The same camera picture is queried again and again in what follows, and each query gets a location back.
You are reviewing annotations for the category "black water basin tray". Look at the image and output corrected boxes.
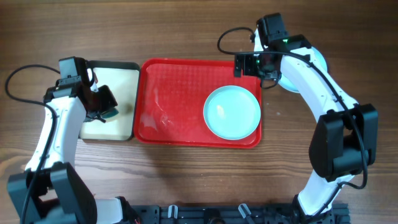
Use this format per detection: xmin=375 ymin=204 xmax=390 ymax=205
xmin=80 ymin=60 xmax=140 ymax=141

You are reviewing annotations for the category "red plastic tray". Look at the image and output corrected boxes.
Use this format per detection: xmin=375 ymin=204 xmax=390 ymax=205
xmin=133 ymin=58 xmax=262 ymax=149

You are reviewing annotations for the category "green yellow sponge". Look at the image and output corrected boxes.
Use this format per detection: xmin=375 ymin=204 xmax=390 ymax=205
xmin=101 ymin=108 xmax=119 ymax=119

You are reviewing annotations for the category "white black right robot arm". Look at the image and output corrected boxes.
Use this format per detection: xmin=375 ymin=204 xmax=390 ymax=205
xmin=233 ymin=34 xmax=378 ymax=221

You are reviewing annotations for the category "light blue round plate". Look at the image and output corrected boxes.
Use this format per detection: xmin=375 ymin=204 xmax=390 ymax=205
xmin=279 ymin=47 xmax=328 ymax=93

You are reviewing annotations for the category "mint green round plate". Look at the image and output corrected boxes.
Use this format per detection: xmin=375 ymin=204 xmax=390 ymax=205
xmin=203 ymin=85 xmax=261 ymax=141

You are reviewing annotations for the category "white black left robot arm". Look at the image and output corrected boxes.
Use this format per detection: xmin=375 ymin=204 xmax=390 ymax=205
xmin=7 ymin=84 xmax=124 ymax=223

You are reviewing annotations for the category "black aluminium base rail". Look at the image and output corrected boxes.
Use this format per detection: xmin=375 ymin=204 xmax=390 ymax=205
xmin=124 ymin=202 xmax=351 ymax=224

